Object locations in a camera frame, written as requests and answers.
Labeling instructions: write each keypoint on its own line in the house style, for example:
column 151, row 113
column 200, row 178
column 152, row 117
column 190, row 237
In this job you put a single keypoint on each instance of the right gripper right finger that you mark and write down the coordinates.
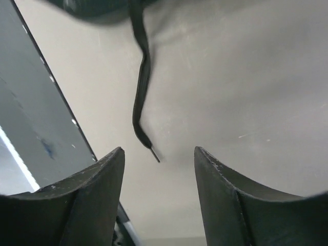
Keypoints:
column 239, row 211

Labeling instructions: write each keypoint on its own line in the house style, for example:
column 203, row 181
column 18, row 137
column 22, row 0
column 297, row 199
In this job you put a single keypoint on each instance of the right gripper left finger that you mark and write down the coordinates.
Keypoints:
column 78, row 210

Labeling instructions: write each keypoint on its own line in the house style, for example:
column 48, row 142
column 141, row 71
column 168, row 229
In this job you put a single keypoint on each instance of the black sneaker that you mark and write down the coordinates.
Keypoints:
column 95, row 12

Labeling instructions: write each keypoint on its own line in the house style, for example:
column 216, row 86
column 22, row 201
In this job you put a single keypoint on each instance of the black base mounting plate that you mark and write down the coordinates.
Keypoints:
column 41, row 141

